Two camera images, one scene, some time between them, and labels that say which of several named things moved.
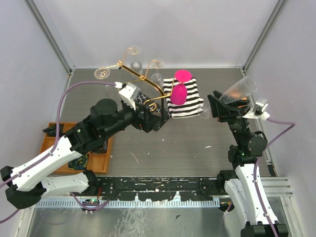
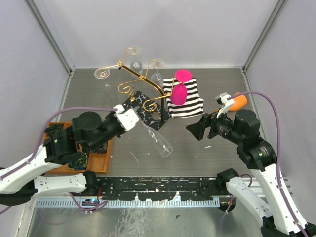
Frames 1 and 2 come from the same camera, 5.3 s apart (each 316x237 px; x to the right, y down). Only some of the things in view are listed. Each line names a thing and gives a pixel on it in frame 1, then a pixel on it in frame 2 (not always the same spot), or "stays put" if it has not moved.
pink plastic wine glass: x=178 y=92 stays put
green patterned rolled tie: x=51 y=130 stays put
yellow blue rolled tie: x=78 y=163 stays put
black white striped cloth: x=194 y=105 stays put
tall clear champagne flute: x=241 y=91 to x=159 y=141
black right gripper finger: x=218 y=108 to x=197 y=128
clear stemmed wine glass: x=157 y=77 stays put
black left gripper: x=149 y=122 to x=112 y=115
